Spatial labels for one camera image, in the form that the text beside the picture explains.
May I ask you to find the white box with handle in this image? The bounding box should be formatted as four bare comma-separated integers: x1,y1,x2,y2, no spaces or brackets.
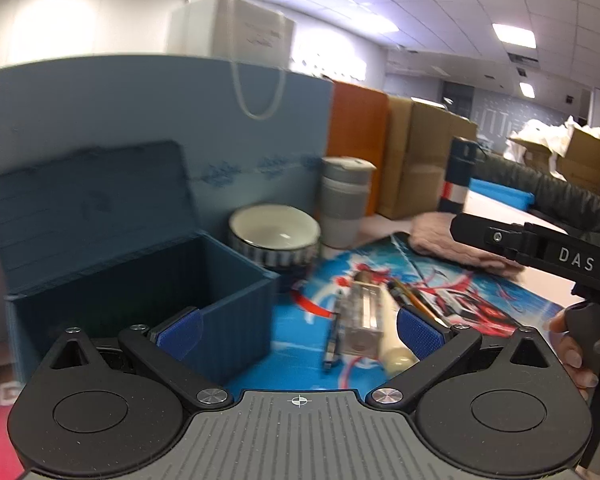
167,0,297,70

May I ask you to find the cream cylinder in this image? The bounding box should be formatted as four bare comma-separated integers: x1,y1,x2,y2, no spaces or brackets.
379,290,419,374

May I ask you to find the blue flat board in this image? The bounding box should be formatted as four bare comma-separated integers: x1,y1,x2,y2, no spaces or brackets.
472,180,537,210

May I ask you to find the dark grey door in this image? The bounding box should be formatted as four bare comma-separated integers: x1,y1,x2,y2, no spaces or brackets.
442,80,474,117

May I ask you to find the person's right hand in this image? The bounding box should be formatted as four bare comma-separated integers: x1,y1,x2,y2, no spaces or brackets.
549,306,600,402

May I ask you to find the cardboard box with white paper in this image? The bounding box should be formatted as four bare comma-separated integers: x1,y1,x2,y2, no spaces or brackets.
557,116,600,196
505,119,567,177

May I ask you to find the person's right forearm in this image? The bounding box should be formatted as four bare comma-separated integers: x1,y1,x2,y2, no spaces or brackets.
472,152,600,236

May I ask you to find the orange box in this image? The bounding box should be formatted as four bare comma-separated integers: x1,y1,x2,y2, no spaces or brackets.
325,80,390,217

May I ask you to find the brown cardboard box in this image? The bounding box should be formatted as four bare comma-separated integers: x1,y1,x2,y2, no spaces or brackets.
377,96,479,221

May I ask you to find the pink cloth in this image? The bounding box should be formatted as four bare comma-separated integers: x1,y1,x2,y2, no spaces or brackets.
410,211,527,276

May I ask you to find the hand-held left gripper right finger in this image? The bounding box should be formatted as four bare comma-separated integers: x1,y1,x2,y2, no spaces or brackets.
367,306,557,409

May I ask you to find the blue plastic storage box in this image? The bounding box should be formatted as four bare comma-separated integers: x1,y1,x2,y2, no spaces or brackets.
0,140,281,387

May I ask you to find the orange pencil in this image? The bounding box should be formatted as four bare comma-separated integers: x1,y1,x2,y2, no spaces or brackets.
393,280,454,329

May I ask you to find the printed blue desk mat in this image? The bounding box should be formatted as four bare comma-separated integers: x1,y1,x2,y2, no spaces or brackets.
227,232,577,392

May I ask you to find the striped ceramic bowl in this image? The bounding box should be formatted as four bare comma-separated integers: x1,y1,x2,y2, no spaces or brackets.
228,204,323,274

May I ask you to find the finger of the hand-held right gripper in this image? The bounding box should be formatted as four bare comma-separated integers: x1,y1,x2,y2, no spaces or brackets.
449,211,529,263

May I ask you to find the clear case with brown knob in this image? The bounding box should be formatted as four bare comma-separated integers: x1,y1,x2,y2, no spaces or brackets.
337,271,387,359

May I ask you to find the dark metal pen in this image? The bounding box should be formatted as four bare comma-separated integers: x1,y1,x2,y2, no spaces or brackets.
322,305,345,375

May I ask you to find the blue paper bag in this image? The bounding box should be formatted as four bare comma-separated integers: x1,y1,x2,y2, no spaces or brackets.
0,54,335,283

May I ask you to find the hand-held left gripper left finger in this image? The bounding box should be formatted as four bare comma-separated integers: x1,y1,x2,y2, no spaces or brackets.
42,307,233,409

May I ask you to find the white and grey cup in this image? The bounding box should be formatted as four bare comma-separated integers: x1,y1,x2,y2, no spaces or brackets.
320,156,378,250

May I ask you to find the dark bottle with red label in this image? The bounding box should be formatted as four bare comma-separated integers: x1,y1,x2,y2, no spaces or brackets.
437,137,477,215

